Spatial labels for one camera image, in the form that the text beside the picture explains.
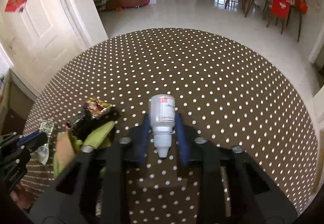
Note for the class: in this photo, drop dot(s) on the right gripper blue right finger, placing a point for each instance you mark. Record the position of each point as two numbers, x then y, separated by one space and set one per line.
183 147

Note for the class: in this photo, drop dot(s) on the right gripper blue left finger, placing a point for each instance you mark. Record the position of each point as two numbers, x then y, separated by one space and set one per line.
142 138

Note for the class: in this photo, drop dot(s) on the white plastic medicine bottle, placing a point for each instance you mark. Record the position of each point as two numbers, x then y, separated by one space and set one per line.
162 122

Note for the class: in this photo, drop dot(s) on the snack wrapper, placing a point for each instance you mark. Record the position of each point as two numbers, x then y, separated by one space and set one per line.
97 107

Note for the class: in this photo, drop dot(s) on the brown polka dot tablecloth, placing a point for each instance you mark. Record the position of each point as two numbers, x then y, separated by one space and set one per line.
252 145

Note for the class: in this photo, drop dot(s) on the white door with red decoration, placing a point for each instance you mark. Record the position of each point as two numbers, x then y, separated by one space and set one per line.
39 40

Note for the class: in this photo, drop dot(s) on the dark red bench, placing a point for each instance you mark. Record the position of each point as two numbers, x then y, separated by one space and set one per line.
124 4

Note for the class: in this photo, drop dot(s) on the red covered dining chair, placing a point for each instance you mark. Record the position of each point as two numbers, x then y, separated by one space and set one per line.
279 9

